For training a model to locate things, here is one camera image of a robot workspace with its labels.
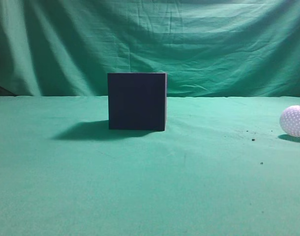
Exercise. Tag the white dimpled golf ball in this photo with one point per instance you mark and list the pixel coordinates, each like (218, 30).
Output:
(290, 121)

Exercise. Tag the dark blue cube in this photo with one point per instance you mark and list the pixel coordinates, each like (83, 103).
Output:
(137, 101)

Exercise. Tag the green table cloth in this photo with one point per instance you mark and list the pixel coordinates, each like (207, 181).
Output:
(222, 167)

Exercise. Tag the green backdrop cloth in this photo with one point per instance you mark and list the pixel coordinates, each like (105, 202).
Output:
(208, 48)

